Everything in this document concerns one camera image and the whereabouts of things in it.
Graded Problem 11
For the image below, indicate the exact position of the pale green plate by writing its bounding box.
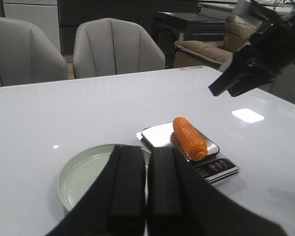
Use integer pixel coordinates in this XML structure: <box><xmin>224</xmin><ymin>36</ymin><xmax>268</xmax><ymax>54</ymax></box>
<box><xmin>58</xmin><ymin>144</ymin><xmax>150</xmax><ymax>215</ymax></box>

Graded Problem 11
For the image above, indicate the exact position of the black silver kitchen scale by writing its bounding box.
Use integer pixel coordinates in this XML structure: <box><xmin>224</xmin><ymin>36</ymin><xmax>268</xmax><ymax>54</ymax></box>
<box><xmin>136</xmin><ymin>122</ymin><xmax>240</xmax><ymax>185</ymax></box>

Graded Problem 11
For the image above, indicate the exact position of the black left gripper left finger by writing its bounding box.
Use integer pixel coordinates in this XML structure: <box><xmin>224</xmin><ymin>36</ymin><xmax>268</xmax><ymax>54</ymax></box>
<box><xmin>48</xmin><ymin>146</ymin><xmax>146</xmax><ymax>236</ymax></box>

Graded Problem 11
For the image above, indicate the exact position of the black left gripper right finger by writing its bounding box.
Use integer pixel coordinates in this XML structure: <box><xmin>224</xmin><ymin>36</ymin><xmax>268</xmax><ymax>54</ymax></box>
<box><xmin>147</xmin><ymin>147</ymin><xmax>286</xmax><ymax>236</ymax></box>

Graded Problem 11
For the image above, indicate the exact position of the right grey upholstered chair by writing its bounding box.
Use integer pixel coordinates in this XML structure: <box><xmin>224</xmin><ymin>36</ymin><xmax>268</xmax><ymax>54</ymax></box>
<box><xmin>73</xmin><ymin>18</ymin><xmax>166</xmax><ymax>79</ymax></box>

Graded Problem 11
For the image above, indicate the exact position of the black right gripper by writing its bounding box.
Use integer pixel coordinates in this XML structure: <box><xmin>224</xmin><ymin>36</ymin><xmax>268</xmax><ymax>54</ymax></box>
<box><xmin>208</xmin><ymin>0</ymin><xmax>295</xmax><ymax>97</ymax></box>

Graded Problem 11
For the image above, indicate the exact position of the beige cushioned seat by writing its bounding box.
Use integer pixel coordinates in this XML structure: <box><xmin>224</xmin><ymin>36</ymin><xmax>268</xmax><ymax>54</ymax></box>
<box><xmin>173</xmin><ymin>16</ymin><xmax>256</xmax><ymax>69</ymax></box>

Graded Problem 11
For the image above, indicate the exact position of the grey upholstered chair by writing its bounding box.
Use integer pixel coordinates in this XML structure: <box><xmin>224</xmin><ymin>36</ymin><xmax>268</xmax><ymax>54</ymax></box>
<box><xmin>73</xmin><ymin>18</ymin><xmax>166</xmax><ymax>79</ymax></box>
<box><xmin>0</xmin><ymin>17</ymin><xmax>67</xmax><ymax>87</ymax></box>

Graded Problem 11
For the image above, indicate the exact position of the left grey upholstered chair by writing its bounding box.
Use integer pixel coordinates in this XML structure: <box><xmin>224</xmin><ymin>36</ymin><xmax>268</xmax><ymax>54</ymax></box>
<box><xmin>0</xmin><ymin>17</ymin><xmax>67</xmax><ymax>87</ymax></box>

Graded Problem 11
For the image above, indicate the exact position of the orange corn cob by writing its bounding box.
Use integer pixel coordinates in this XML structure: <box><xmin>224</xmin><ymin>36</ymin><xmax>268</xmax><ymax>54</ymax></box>
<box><xmin>173</xmin><ymin>117</ymin><xmax>208</xmax><ymax>161</ymax></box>

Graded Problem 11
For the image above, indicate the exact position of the dark appliance cabinet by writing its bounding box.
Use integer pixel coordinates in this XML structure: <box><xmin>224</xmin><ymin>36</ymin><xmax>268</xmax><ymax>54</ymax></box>
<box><xmin>151</xmin><ymin>11</ymin><xmax>225</xmax><ymax>69</ymax></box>

